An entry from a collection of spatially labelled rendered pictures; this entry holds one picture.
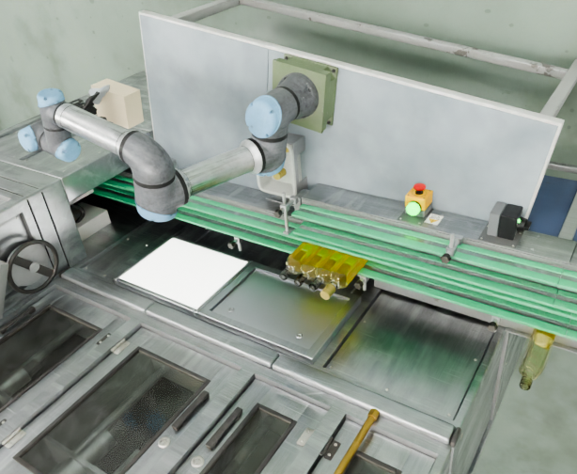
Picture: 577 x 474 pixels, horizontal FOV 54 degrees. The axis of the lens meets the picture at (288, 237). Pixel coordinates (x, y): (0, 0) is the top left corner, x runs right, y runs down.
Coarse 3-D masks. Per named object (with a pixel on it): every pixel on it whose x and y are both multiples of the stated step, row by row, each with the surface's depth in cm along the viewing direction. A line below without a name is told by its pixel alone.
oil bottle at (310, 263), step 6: (318, 246) 199; (312, 252) 196; (318, 252) 196; (324, 252) 196; (306, 258) 194; (312, 258) 193; (318, 258) 193; (324, 258) 194; (306, 264) 190; (312, 264) 190; (318, 264) 191; (300, 270) 191; (306, 270) 189; (312, 270) 189; (312, 276) 190
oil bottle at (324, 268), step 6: (330, 252) 195; (336, 252) 195; (330, 258) 192; (336, 258) 192; (342, 258) 192; (324, 264) 189; (330, 264) 189; (336, 264) 190; (318, 270) 187; (324, 270) 187; (330, 270) 187; (324, 276) 186; (324, 282) 187
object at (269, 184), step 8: (288, 144) 199; (288, 152) 209; (288, 160) 211; (288, 168) 213; (264, 176) 217; (272, 176) 220; (288, 176) 215; (264, 184) 218; (272, 184) 218; (280, 184) 217; (288, 184) 217; (272, 192) 215; (280, 192) 213; (288, 192) 212; (296, 192) 209
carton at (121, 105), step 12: (96, 84) 197; (108, 84) 197; (120, 84) 198; (108, 96) 194; (120, 96) 190; (132, 96) 193; (108, 108) 197; (120, 108) 193; (132, 108) 195; (108, 120) 201; (120, 120) 197; (132, 120) 197
